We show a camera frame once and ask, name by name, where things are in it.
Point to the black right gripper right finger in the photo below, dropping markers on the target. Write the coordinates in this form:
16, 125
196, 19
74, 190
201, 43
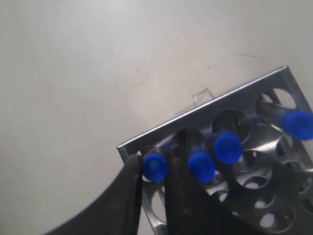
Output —
190, 210

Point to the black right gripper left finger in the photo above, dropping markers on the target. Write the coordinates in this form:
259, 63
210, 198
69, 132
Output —
116, 211

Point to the blue capped tube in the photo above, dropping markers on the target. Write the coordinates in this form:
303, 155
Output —
227, 144
197, 157
154, 165

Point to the metal test tube rack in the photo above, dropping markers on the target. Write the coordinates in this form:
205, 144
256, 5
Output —
270, 187

